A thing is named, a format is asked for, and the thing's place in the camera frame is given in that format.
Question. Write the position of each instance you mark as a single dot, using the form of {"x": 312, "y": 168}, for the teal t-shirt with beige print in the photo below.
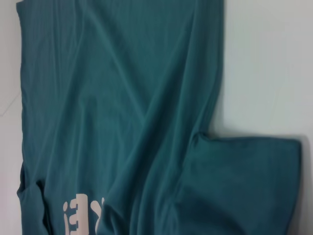
{"x": 122, "y": 98}

